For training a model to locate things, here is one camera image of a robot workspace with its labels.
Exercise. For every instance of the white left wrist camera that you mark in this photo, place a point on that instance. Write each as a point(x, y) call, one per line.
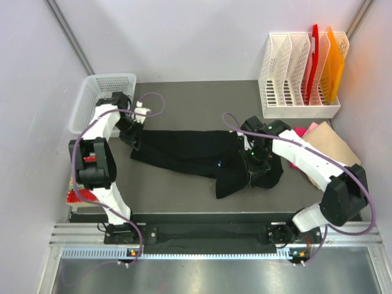
point(140, 113)

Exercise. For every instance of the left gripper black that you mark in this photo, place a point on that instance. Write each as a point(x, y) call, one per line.
point(134, 138)

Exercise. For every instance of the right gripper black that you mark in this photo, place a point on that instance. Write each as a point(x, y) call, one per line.
point(253, 168)

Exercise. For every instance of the white file organizer rack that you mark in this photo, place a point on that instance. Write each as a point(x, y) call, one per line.
point(284, 72)

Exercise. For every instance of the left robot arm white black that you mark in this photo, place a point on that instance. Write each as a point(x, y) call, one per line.
point(94, 164)

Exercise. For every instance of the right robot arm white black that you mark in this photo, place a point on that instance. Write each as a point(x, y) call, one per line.
point(345, 188)

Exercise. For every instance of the white slotted cable duct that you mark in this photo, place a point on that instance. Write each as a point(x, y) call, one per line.
point(123, 253)

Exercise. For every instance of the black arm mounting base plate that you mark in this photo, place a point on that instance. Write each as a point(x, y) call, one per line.
point(261, 233)

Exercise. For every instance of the white plastic mesh basket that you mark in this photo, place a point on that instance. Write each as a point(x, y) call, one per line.
point(94, 88)

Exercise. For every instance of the black daisy print t shirt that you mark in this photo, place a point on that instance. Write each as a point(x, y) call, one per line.
point(216, 154)

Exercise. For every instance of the red plastic folder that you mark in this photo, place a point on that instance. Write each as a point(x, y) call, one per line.
point(312, 62)

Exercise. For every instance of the orange plastic folder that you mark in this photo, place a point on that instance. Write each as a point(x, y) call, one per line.
point(333, 70)

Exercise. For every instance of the beige t shirt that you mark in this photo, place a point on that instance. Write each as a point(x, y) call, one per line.
point(324, 138)

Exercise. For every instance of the pink t shirt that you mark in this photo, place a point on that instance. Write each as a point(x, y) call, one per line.
point(301, 131)

